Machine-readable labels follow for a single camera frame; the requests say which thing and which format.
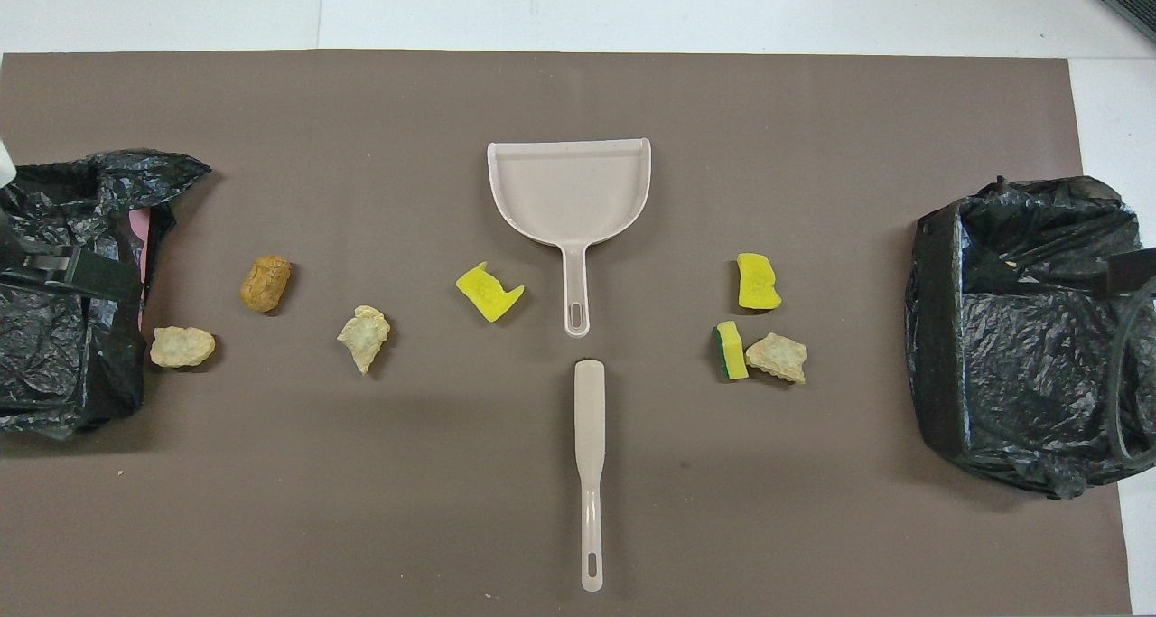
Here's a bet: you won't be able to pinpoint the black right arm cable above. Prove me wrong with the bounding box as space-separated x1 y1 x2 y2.
1113 274 1156 466

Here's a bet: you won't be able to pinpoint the left black-lined bin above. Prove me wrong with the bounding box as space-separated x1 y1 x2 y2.
905 175 1156 500

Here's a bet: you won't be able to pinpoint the curved yellow sponge piece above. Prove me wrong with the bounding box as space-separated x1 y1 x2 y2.
737 253 783 311

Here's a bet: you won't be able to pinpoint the jagged beige sponge piece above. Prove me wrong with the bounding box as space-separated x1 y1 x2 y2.
745 332 808 385

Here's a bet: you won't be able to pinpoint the oval beige sponge piece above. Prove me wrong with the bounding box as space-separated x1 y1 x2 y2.
149 326 217 369

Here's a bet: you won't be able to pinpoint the beige plastic dustpan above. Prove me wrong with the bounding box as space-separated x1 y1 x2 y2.
487 138 652 339

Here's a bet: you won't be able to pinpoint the pointed beige sponge piece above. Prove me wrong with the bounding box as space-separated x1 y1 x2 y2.
337 305 392 375

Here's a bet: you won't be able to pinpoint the black plastic trash bag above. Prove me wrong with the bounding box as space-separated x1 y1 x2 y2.
0 149 213 442

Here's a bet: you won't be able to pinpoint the pink plastic bin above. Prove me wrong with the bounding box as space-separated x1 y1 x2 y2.
129 209 153 329

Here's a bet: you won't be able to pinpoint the orange brown sponge piece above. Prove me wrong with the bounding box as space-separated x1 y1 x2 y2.
240 255 294 313

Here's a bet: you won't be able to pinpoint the notched yellow sponge piece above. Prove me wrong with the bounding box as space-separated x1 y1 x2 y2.
455 262 526 323

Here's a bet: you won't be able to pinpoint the brown table mat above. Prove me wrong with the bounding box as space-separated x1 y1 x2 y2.
0 50 1134 617

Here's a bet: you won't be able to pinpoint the yellow sponge with green pad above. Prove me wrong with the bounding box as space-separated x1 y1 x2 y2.
713 321 750 381

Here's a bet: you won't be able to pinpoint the beige hand brush black bristles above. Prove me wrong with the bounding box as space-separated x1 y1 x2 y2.
573 359 607 593

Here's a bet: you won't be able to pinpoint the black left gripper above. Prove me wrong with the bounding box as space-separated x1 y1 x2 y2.
0 224 145 304

